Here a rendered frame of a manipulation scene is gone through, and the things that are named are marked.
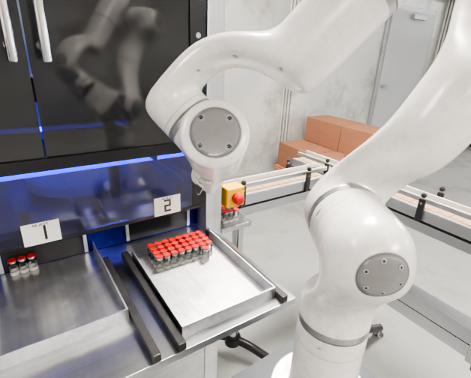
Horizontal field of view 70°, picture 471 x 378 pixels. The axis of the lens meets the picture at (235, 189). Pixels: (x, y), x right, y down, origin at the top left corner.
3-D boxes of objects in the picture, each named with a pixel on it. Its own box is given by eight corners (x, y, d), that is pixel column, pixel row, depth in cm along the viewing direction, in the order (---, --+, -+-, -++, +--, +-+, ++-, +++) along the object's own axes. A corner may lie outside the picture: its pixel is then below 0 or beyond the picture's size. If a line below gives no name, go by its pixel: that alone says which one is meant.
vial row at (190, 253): (154, 268, 96) (154, 255, 95) (210, 251, 106) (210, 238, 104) (157, 273, 95) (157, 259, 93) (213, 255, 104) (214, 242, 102)
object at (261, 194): (207, 228, 128) (208, 189, 122) (189, 211, 140) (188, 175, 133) (331, 193, 164) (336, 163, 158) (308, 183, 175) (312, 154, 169)
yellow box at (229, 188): (216, 201, 122) (216, 182, 120) (232, 197, 126) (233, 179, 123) (227, 209, 117) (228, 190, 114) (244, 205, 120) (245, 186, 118)
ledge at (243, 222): (202, 218, 131) (202, 214, 130) (231, 211, 138) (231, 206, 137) (221, 234, 120) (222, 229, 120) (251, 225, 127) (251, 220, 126)
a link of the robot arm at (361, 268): (355, 295, 64) (382, 178, 55) (400, 385, 47) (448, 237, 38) (292, 294, 64) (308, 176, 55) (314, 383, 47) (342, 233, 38)
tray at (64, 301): (-8, 277, 90) (-11, 266, 89) (94, 250, 104) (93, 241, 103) (-7, 373, 65) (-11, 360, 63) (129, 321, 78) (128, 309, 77)
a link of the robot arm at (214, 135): (172, 148, 52) (214, 192, 52) (158, 124, 39) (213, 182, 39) (212, 112, 53) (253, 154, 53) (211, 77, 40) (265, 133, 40)
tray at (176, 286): (133, 261, 100) (132, 250, 99) (209, 238, 113) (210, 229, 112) (182, 339, 74) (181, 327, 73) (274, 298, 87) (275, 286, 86)
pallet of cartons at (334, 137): (315, 165, 477) (322, 113, 449) (400, 197, 382) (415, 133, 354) (267, 175, 429) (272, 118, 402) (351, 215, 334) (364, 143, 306)
